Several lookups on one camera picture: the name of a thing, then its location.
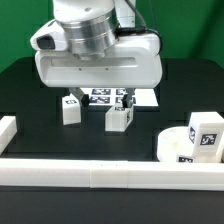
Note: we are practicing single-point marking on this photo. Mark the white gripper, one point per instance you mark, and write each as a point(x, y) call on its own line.
point(79, 55)

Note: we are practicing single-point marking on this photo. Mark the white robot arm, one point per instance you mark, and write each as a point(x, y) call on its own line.
point(116, 14)

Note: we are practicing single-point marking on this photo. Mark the white marker sheet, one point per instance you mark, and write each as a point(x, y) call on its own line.
point(111, 96)

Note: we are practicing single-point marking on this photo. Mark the white front fence wall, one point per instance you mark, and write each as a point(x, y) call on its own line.
point(111, 174)

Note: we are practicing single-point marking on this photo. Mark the white fence wall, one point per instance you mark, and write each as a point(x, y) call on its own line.
point(8, 129)
point(111, 174)

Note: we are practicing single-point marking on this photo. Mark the white left fence wall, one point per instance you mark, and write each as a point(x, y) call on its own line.
point(8, 129)

